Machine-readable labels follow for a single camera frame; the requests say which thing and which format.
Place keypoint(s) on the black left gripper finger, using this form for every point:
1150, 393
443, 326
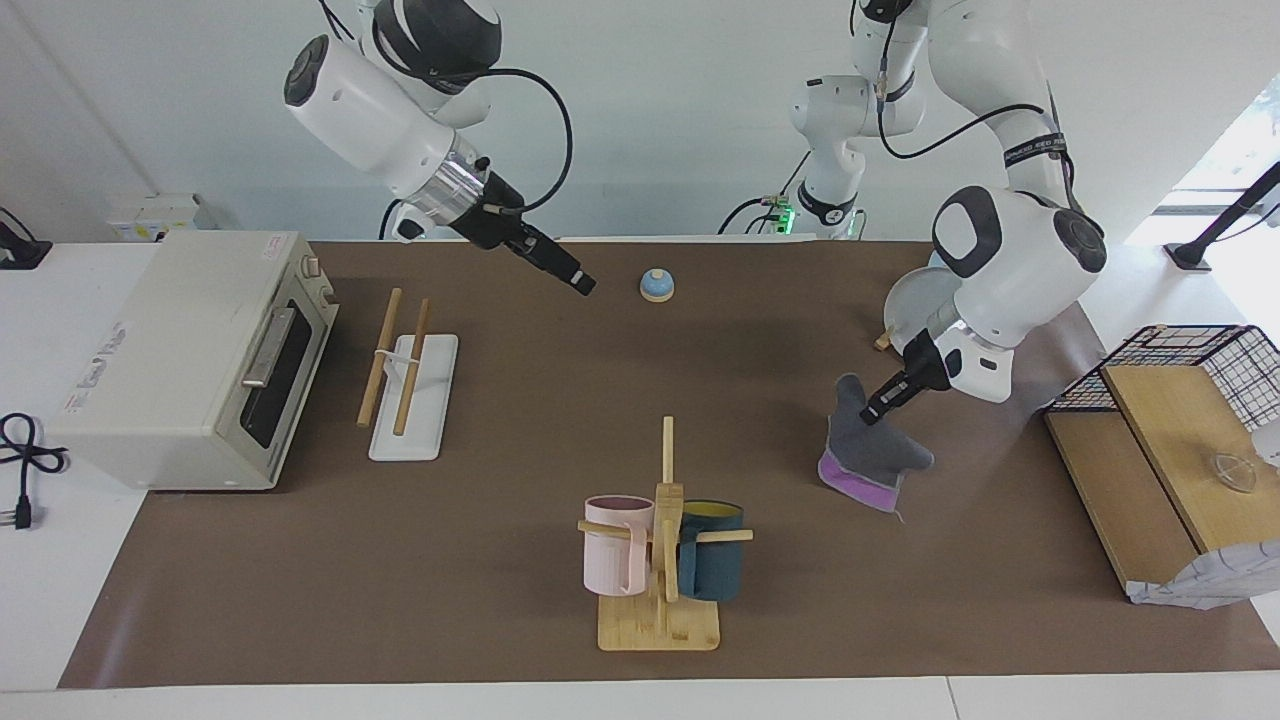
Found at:
898, 385
875, 410

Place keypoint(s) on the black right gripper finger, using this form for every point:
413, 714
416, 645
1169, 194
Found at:
568, 262
560, 272

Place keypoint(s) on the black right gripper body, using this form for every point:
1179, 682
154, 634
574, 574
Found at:
490, 222

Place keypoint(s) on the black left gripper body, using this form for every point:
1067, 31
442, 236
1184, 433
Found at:
925, 365

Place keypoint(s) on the purple grey-backed towel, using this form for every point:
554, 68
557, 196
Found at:
870, 450

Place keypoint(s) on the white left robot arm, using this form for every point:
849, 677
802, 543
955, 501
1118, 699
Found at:
1020, 260

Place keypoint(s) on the white wooden-bar towel rack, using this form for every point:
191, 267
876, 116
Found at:
420, 420

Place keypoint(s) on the grey translucent plate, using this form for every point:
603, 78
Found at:
910, 310

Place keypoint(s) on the blue service bell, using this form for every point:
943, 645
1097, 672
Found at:
657, 288

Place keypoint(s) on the teal mug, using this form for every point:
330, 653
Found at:
715, 570

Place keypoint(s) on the brown table mat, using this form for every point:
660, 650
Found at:
500, 500

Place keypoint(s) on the pink mug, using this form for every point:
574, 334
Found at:
610, 560

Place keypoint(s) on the wooden mug tree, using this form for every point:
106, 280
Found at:
660, 625

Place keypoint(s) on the white box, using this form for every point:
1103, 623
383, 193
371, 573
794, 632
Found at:
160, 218

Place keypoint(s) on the black stand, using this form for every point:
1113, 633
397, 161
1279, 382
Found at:
1225, 215

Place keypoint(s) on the cream toaster oven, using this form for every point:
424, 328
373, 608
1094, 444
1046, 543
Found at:
170, 350

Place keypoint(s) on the white translucent bowl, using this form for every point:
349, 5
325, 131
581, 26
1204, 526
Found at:
1268, 445

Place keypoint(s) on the black desk clamp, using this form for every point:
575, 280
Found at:
20, 252

